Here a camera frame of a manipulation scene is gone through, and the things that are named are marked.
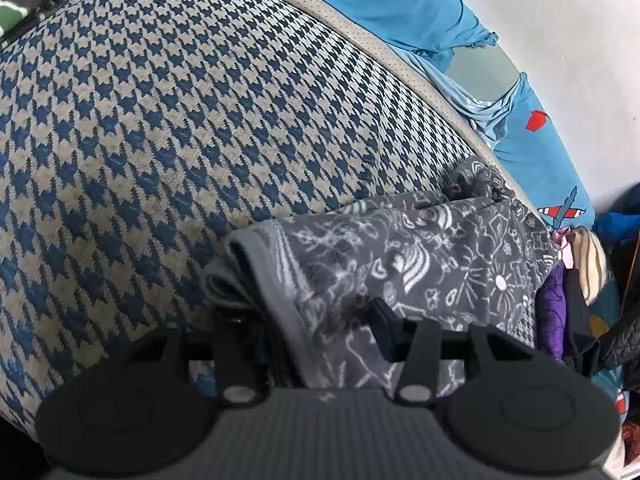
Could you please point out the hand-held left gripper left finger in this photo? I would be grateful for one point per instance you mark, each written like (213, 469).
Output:
(235, 355)

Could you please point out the dark blue cloth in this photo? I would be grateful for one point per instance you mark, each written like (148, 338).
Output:
(620, 227)

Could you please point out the grey foam pad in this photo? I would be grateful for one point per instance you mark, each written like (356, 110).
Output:
(485, 72)

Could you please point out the blue beige houndstooth mat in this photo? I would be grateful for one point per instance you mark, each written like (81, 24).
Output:
(200, 110)

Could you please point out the light blue cloth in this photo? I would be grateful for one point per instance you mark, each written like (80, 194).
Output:
(480, 110)

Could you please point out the long blue airplane-print cushion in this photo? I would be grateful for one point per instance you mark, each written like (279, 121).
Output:
(400, 5)

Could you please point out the blonde doll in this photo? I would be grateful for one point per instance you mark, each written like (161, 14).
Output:
(587, 260)

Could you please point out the green grey striped folded garment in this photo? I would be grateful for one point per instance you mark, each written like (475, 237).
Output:
(25, 0)

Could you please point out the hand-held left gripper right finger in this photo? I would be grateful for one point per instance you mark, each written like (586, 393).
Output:
(382, 325)

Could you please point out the grey doodle-print fleece garment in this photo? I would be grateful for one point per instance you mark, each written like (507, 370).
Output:
(400, 260)

